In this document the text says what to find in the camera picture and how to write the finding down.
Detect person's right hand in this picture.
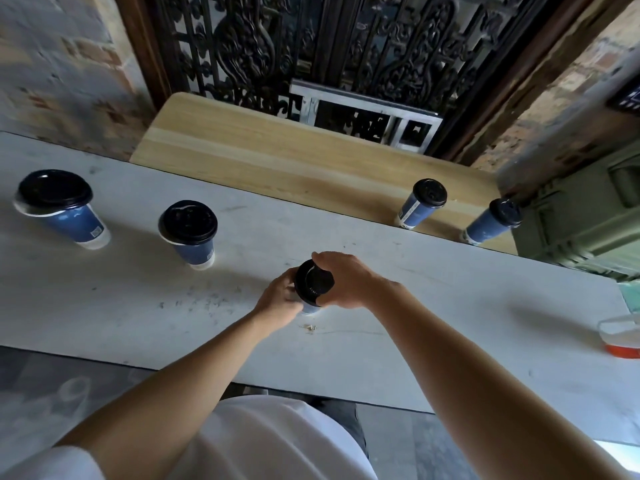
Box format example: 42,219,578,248
311,251,398,311

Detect person's left hand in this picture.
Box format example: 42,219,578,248
253,267,305,326

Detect black plastic cup lid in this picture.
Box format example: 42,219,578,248
293,259,335,308

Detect person's right forearm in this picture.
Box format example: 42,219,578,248
367,284,632,480

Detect person's left forearm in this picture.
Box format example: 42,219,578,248
54,311,284,480

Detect blue paper cup black lid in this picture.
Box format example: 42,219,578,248
13,169,112,251
394,178,449,231
158,200,219,271
460,197,523,246

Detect dark trousers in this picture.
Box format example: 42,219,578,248
305,398,370,460

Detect light wooden bench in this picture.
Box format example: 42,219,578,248
129,92,519,256

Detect white shirt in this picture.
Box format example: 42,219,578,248
0,395,379,480

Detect ornate black iron gate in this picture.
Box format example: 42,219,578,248
150,0,556,160

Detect green plastic crate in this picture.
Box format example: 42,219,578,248
510,145,640,283

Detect clear container with orange base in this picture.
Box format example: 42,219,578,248
598,315,640,359

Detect white metal frame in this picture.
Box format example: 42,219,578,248
289,79,444,154

